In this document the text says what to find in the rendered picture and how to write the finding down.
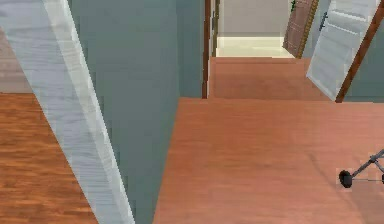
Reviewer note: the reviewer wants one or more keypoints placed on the brown room door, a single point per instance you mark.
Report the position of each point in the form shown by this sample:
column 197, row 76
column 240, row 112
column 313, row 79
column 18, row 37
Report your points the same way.
column 297, row 30

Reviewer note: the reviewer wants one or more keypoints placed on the green house plant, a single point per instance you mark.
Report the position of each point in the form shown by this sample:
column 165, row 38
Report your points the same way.
column 293, row 5

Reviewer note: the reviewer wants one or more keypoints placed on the white panelled room door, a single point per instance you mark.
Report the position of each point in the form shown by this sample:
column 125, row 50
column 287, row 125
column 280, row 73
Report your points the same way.
column 336, row 50

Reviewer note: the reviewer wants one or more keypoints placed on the grey stand with black wheels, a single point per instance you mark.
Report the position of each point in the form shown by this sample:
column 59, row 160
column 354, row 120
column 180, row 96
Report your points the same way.
column 345, row 178

